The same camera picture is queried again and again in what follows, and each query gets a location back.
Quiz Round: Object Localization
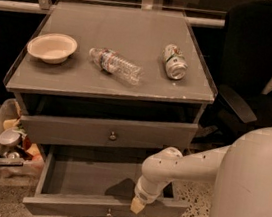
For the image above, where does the clear plastic bin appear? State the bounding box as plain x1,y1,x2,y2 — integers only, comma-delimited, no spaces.
0,99,44,177

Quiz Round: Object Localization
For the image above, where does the clear plastic water bottle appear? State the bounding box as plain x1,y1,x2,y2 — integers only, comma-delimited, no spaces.
89,47,142,85

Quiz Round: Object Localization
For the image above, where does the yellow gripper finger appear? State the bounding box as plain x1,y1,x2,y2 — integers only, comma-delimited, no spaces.
130,196,146,215

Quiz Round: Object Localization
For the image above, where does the green white soda can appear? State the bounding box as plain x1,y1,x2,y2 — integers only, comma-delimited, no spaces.
162,44,188,80

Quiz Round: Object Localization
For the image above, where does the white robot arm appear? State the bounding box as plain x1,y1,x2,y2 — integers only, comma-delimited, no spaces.
130,127,272,217

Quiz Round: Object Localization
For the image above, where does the black office chair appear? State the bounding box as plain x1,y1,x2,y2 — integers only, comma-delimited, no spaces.
193,0,272,147

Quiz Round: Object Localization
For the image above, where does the grey drawer cabinet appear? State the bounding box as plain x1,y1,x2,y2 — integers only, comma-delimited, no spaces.
0,0,228,179

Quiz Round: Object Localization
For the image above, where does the white paper bowl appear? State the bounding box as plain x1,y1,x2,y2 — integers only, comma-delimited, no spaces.
27,33,77,65

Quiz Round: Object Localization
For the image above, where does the grey top drawer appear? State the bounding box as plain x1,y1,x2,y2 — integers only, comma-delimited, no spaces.
21,115,198,150

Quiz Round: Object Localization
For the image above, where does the grey drawer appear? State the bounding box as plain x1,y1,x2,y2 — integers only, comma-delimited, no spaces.
21,115,198,150
23,146,189,217

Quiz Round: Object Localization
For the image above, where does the silver can in bin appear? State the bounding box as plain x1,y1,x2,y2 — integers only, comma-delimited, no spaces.
0,128,21,148

